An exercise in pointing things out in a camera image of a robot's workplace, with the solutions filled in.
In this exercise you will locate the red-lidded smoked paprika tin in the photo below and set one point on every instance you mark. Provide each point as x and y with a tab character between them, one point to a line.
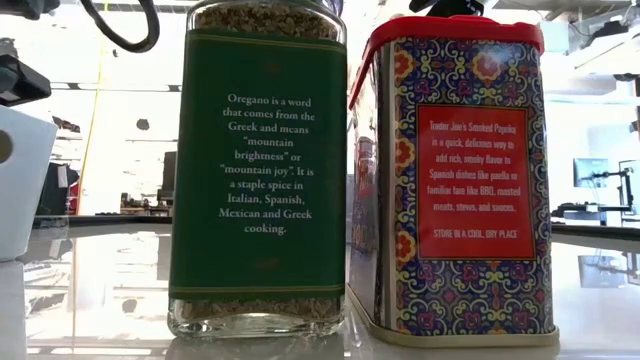
475	180

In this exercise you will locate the green-lidded oregano glass jar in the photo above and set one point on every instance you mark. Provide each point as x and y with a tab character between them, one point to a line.
257	165

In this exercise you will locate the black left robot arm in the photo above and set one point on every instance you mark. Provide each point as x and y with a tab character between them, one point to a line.
25	7

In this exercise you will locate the white plastic bin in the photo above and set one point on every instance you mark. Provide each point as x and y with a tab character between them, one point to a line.
25	200

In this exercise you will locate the dark hanging jacket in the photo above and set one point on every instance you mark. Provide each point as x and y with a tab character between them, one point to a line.
62	195

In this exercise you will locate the small black ceiling dome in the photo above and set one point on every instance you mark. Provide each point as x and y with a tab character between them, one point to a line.
142	124

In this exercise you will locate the large black monitor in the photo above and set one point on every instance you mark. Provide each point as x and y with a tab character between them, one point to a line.
169	175

